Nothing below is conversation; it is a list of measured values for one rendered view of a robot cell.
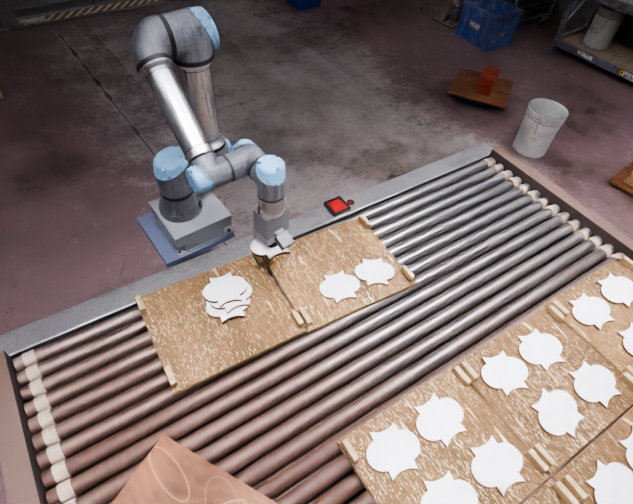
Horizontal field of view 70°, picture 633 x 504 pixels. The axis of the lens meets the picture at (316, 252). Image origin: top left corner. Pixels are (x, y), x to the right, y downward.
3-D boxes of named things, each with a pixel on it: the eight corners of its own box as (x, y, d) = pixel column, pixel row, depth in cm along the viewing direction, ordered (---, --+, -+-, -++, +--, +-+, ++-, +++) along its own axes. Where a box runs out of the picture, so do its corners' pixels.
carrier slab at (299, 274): (260, 255, 158) (260, 252, 156) (359, 219, 172) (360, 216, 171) (308, 333, 138) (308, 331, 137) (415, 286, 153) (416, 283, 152)
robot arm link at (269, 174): (274, 148, 121) (292, 165, 117) (274, 180, 130) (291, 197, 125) (248, 157, 118) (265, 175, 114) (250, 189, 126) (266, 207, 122)
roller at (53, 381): (25, 391, 126) (17, 383, 122) (502, 175, 203) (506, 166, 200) (28, 406, 123) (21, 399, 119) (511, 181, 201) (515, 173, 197)
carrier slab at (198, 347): (135, 301, 142) (134, 298, 141) (255, 255, 157) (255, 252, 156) (174, 395, 123) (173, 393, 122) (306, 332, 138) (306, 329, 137)
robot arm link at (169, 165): (152, 183, 157) (143, 151, 147) (188, 170, 163) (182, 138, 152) (167, 203, 151) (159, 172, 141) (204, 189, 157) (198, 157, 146)
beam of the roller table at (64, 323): (-10, 352, 134) (-20, 342, 130) (480, 152, 217) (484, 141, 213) (-5, 375, 130) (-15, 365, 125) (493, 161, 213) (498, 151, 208)
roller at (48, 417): (32, 422, 120) (25, 415, 117) (520, 188, 198) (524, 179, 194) (37, 438, 118) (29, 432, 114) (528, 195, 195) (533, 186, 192)
